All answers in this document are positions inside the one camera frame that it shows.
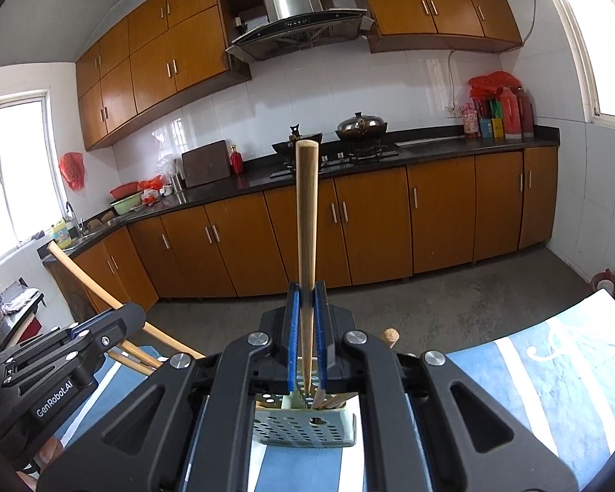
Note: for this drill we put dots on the steel range hood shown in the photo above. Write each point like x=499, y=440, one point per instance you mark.
x=292, y=0

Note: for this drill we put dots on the blue white striped tablecloth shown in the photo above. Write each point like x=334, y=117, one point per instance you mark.
x=543, y=394

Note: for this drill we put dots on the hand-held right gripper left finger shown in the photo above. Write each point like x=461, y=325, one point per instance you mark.
x=293, y=338

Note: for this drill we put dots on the blue yellow carton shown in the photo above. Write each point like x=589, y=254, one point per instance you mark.
x=486, y=129

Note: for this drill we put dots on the green perforated utensil holder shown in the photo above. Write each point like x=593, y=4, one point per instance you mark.
x=307, y=428

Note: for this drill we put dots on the dark side table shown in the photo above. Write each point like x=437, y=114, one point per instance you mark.
x=30, y=320

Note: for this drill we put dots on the dark red bundle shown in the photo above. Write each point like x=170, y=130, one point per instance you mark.
x=607, y=284

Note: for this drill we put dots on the red glass bottle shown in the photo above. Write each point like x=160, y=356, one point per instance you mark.
x=237, y=163

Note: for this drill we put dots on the yellow dish soap bottle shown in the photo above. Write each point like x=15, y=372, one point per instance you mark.
x=61, y=233

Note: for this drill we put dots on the brown wooden base cabinets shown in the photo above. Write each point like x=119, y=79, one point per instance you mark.
x=379, y=225

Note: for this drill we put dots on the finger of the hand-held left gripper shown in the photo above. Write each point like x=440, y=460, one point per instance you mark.
x=115, y=325
x=36, y=346

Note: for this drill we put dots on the wok with metal lid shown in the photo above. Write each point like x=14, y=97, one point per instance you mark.
x=361, y=125

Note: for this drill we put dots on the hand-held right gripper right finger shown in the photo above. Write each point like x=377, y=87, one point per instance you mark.
x=320, y=338

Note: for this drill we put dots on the crumpled red plastic bag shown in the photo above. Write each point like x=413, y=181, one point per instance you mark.
x=151, y=183

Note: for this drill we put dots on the grey rag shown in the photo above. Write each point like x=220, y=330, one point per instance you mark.
x=20, y=300

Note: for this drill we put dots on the green plastic basin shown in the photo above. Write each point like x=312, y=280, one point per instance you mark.
x=128, y=206

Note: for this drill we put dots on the metal sink faucet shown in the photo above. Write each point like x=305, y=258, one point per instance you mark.
x=75, y=221

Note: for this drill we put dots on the green yellow carton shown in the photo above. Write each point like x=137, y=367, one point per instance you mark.
x=497, y=123

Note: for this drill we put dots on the black stone countertop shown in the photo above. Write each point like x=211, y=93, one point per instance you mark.
x=492, y=144

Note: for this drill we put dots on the large red plastic bag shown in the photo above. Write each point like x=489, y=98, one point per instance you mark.
x=492, y=82

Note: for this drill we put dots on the clear plastic bag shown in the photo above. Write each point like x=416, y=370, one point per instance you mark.
x=166, y=164

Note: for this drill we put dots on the pink patterned container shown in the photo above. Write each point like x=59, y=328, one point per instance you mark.
x=470, y=122

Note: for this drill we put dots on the black gas stove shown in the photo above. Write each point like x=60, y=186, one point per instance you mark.
x=369, y=156

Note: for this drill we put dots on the dark brown cutting board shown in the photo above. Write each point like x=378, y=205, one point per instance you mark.
x=205, y=164

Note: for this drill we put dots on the red plastic basin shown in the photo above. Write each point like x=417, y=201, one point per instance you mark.
x=125, y=189

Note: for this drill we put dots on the small red plastic bag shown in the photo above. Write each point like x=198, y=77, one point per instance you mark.
x=73, y=169

